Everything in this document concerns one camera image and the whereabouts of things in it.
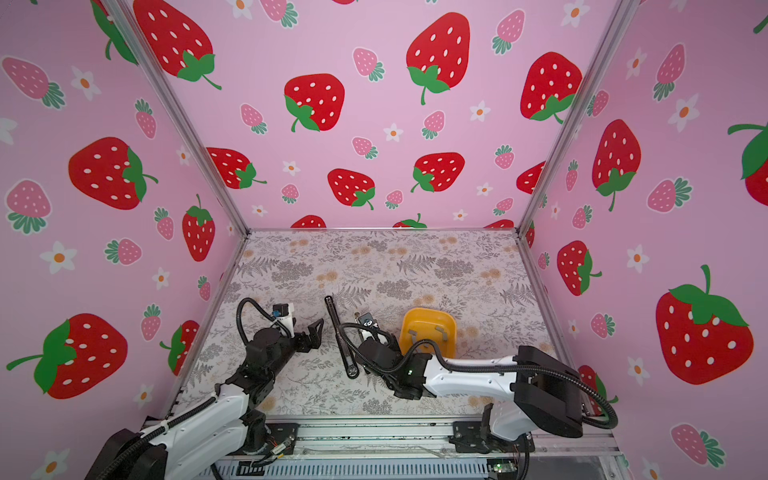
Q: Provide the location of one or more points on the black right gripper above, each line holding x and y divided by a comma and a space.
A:
391, 346

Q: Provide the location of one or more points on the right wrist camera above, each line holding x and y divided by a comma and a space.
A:
367, 320

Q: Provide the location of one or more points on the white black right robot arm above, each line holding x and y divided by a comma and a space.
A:
535, 390

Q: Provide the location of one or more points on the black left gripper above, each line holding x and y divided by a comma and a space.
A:
314, 339

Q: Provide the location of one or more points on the yellow plastic tray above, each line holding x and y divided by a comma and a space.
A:
423, 323

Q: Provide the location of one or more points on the grey staple strips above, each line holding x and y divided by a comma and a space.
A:
436, 334

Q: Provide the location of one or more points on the black long stapler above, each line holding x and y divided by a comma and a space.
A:
349, 364

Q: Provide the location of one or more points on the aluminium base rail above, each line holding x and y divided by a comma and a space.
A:
378, 448

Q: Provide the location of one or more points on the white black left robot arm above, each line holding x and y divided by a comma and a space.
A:
228, 420

